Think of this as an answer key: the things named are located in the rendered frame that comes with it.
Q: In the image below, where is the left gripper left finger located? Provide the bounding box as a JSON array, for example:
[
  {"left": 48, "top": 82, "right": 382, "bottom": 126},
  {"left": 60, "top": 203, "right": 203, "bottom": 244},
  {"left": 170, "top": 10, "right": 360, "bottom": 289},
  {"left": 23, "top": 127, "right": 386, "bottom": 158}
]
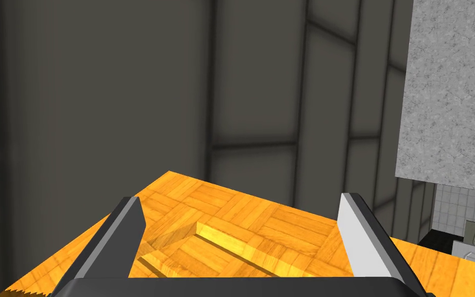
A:
[{"left": 72, "top": 196, "right": 147, "bottom": 279}]

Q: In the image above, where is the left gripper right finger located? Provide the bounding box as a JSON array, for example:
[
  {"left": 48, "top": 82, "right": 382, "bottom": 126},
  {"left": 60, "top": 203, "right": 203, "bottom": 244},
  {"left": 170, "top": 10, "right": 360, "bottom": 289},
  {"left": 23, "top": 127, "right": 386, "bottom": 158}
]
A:
[{"left": 336, "top": 192, "right": 408, "bottom": 285}]

